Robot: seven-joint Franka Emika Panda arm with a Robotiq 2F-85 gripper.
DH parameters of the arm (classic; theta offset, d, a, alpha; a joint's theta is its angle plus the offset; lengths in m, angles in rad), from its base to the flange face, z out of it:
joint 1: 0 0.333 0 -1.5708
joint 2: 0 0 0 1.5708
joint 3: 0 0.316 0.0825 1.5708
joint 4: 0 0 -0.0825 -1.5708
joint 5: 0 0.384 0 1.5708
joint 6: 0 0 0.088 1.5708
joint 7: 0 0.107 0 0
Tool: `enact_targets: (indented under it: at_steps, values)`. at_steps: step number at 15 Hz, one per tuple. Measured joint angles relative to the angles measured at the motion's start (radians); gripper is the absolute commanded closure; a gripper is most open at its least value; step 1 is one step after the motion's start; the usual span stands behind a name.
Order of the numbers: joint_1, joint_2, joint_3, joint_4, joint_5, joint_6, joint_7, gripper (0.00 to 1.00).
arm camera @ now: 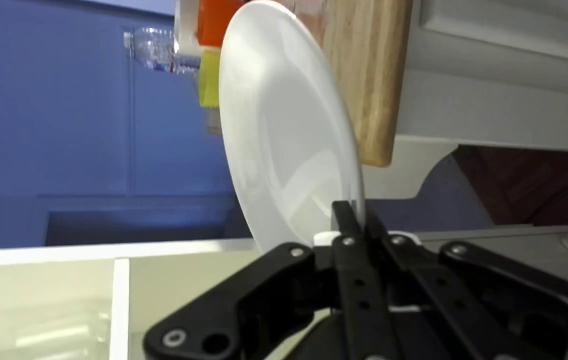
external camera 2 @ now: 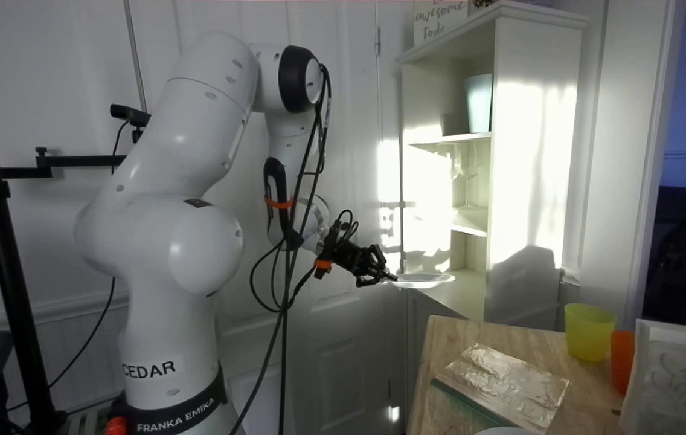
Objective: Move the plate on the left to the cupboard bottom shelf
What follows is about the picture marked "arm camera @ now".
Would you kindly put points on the white table base cabinet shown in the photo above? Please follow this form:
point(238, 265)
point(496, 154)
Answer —
point(496, 101)

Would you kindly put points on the white open shelf cupboard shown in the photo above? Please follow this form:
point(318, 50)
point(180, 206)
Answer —
point(45, 300)

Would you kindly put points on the orange plastic cup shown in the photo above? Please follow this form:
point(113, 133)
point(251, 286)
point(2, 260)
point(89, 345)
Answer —
point(216, 23)

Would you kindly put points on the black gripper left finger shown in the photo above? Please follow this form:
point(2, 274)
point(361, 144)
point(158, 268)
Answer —
point(354, 292)

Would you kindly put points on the small white plate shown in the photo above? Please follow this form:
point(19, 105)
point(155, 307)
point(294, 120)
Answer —
point(284, 133)

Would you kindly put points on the yellow green plastic cup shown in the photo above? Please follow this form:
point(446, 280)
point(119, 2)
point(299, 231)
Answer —
point(209, 80)

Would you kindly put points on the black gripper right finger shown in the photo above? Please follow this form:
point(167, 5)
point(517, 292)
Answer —
point(444, 292)

